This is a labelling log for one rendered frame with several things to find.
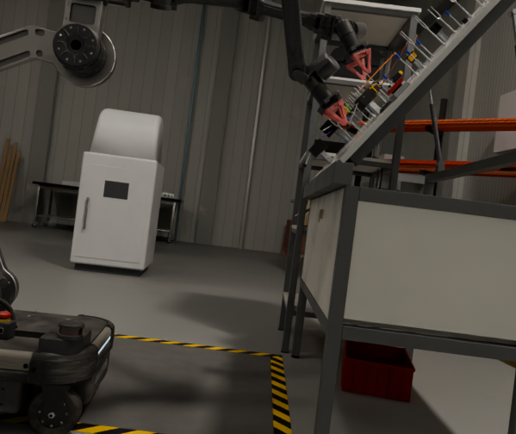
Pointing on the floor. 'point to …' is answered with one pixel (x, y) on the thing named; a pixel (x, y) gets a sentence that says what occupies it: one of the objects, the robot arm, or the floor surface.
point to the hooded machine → (120, 195)
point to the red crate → (376, 370)
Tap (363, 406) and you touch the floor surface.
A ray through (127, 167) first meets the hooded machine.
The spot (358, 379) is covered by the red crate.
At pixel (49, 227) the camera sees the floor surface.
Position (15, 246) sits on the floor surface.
